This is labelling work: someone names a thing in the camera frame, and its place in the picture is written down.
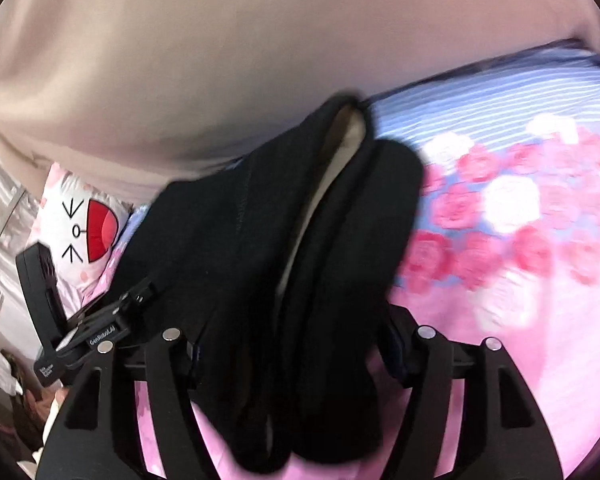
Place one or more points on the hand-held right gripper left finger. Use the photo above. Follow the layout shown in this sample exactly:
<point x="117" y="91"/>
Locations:
<point x="176" y="362"/>

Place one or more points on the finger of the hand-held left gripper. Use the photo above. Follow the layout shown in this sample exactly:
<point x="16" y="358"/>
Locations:
<point x="139" y="300"/>

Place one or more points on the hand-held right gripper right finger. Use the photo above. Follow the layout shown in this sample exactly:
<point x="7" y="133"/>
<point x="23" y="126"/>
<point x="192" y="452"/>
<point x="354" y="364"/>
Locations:
<point x="396" y="355"/>

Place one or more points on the black pants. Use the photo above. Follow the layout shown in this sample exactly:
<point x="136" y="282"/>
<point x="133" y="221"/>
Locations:
<point x="240" y="260"/>

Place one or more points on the white curtain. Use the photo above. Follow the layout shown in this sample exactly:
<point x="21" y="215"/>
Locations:
<point x="5" y="240"/>

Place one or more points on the white cat face pillow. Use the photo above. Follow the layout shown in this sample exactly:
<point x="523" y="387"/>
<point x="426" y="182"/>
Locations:
<point x="65" y="215"/>

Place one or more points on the pink floral bedsheet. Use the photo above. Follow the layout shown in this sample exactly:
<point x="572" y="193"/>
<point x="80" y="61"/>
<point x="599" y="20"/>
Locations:
<point x="530" y="310"/>

